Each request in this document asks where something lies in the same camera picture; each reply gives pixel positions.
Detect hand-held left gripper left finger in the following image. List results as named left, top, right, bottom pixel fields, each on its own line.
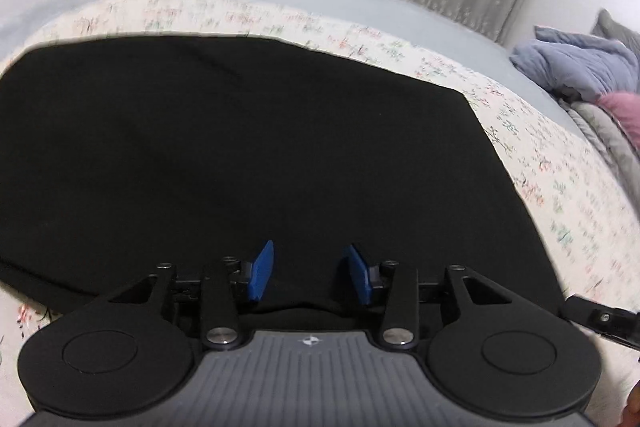
left=107, top=239, right=275, bottom=351

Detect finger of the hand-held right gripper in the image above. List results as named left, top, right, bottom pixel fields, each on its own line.
left=558, top=294, right=640, bottom=349

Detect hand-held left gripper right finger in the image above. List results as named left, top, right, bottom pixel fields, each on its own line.
left=340, top=244, right=506, bottom=351

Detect black pants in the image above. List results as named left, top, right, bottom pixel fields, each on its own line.
left=0, top=34, right=564, bottom=343

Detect white floral printed blanket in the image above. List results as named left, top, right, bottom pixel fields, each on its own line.
left=0, top=0, right=640, bottom=427

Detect grey quilted blanket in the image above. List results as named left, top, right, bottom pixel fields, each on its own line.
left=559, top=99, right=640, bottom=219

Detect pink cloth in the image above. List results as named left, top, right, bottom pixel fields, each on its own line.
left=597, top=92, right=640, bottom=138

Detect blue-grey crumpled quilt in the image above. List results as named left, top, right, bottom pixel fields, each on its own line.
left=510, top=26, right=640, bottom=104

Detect grey pillow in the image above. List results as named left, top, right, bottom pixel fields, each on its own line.
left=592, top=9, right=640, bottom=58

